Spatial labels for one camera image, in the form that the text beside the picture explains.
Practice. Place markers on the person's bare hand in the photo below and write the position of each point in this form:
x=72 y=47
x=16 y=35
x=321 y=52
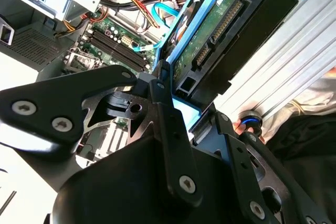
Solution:
x=237 y=127

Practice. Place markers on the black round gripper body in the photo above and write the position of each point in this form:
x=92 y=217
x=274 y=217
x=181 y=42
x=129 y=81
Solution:
x=118 y=190

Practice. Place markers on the hard disk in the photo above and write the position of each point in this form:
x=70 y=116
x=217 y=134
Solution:
x=199 y=40

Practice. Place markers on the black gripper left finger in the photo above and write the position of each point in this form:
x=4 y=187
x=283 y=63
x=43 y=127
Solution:
x=52 y=95

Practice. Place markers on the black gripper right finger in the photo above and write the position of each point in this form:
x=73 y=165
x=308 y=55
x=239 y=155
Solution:
x=249 y=187

